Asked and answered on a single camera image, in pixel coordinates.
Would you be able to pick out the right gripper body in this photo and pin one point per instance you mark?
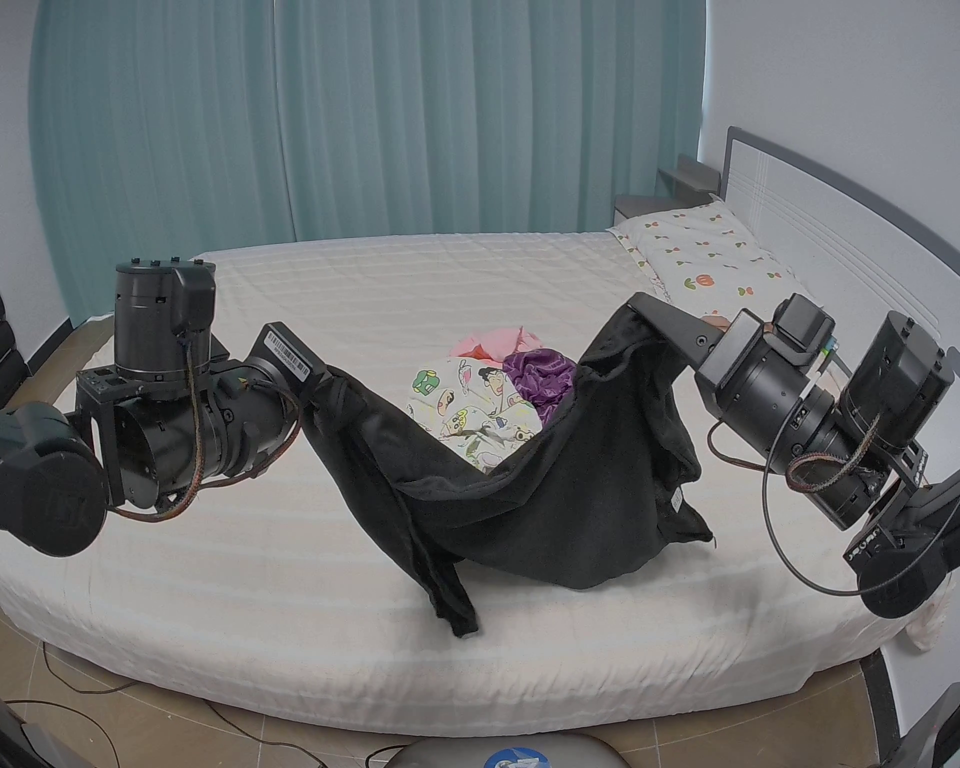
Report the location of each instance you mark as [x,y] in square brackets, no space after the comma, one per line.
[757,405]

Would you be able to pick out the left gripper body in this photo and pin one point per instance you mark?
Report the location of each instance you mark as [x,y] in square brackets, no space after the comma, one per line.
[247,420]

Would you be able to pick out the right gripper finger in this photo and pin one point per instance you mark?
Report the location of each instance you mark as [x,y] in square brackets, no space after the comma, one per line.
[675,326]

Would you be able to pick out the black T-shirt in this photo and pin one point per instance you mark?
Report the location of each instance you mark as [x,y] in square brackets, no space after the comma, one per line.
[585,510]

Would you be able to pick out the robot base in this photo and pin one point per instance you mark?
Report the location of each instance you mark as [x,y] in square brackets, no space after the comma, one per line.
[510,754]

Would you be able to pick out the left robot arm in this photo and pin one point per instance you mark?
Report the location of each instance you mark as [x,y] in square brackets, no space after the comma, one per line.
[52,480]

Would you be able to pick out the bed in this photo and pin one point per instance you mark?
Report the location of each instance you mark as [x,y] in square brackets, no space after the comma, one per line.
[375,300]

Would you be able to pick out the white printed pillow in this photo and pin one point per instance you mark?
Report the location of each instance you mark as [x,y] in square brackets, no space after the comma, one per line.
[712,247]

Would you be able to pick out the purple garment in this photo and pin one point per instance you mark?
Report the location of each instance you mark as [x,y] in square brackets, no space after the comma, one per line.
[544,375]

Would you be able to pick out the grey bedside table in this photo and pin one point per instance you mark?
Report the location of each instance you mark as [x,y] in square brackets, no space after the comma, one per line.
[686,180]

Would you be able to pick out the pink garment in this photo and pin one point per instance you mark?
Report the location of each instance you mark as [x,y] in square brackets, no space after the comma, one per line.
[491,341]

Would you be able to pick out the white printed pyjama garment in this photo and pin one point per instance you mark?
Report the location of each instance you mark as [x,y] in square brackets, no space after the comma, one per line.
[480,409]

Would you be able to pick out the black chest of drawers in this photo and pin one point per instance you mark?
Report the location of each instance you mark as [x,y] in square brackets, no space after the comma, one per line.
[11,352]

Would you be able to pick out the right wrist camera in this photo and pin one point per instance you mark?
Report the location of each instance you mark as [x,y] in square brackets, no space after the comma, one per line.
[806,330]

